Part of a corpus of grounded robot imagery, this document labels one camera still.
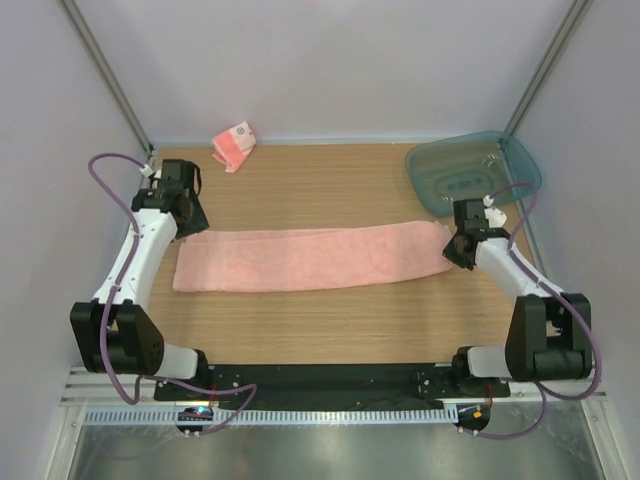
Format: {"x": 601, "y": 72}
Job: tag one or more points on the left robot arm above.
{"x": 113, "y": 330}

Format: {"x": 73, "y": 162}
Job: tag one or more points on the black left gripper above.
{"x": 198, "y": 222}

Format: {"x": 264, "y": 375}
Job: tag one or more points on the large pink towel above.
{"x": 310, "y": 259}

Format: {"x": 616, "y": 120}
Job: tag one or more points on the aluminium frame post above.
{"x": 100, "y": 62}
{"x": 560, "y": 40}

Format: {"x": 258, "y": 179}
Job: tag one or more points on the aluminium front rail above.
{"x": 146, "y": 389}

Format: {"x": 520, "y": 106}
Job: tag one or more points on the slotted cable duct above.
{"x": 198, "y": 416}

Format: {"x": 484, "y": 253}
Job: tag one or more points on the small folded pink cloth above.
{"x": 232, "y": 147}

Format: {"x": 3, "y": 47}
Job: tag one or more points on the right aluminium frame post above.
{"x": 560, "y": 40}

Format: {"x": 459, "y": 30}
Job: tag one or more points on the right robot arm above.
{"x": 548, "y": 333}

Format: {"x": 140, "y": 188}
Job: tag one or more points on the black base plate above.
{"x": 333, "y": 386}

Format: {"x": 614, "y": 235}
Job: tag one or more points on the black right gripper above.
{"x": 451, "y": 253}

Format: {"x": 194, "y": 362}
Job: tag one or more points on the left aluminium frame post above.
{"x": 100, "y": 62}

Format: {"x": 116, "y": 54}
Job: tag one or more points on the teal plastic tray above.
{"x": 471, "y": 166}

